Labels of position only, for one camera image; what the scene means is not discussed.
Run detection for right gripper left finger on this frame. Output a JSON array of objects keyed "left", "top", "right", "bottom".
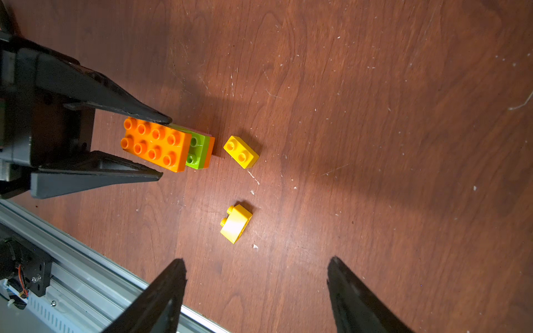
[{"left": 104, "top": 259, "right": 187, "bottom": 332}]

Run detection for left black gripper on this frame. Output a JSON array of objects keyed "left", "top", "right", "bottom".
[{"left": 1, "top": 33, "right": 172, "bottom": 199}]

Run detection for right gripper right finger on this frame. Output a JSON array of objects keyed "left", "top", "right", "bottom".
[{"left": 327, "top": 256, "right": 412, "bottom": 332}]

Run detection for orange lego brick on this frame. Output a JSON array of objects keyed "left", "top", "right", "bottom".
[
  {"left": 121, "top": 117, "right": 192, "bottom": 173},
  {"left": 204, "top": 136, "right": 215, "bottom": 169}
]

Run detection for yellow lego brick front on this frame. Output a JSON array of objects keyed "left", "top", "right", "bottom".
[{"left": 220, "top": 205, "right": 253, "bottom": 244}]

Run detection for long green lego brick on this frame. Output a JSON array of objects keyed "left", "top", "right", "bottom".
[{"left": 169, "top": 123, "right": 211, "bottom": 170}]

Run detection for small yellow lego brick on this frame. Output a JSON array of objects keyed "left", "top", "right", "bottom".
[{"left": 223, "top": 136, "right": 259, "bottom": 169}]

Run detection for aluminium rail frame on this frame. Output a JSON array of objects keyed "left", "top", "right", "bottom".
[{"left": 1, "top": 200, "right": 222, "bottom": 332}]

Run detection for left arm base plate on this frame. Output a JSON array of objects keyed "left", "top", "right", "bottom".
[{"left": 1, "top": 237, "right": 53, "bottom": 310}]

